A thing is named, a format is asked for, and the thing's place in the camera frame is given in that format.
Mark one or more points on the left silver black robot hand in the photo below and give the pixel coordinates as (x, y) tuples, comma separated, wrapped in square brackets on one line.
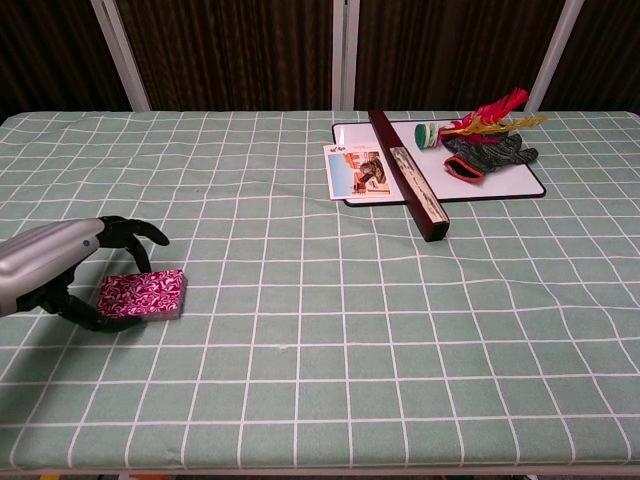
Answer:
[(40, 260)]

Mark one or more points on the green checked tablecloth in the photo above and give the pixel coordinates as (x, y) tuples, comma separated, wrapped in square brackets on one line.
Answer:
[(320, 350)]

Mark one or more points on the picture postcard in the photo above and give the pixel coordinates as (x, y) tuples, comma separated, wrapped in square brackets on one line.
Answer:
[(350, 175)]

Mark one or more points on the dark wooden long box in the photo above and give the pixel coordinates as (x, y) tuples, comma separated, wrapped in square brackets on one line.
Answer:
[(385, 132)]

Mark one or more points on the feather shuttlecock with green base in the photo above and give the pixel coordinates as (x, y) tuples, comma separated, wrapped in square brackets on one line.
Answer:
[(427, 135)]

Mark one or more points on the white board with black rim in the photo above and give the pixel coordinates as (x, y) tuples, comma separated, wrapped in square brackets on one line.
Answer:
[(500, 180)]

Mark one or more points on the grey knitted glove orange cuff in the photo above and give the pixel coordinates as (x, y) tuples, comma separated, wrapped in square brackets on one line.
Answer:
[(495, 150)]

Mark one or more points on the white slanted frame post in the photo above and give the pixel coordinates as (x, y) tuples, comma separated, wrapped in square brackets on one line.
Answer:
[(555, 55), (122, 55)]

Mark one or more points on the white upright frame post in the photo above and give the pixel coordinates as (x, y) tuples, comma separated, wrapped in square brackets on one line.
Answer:
[(345, 55)]

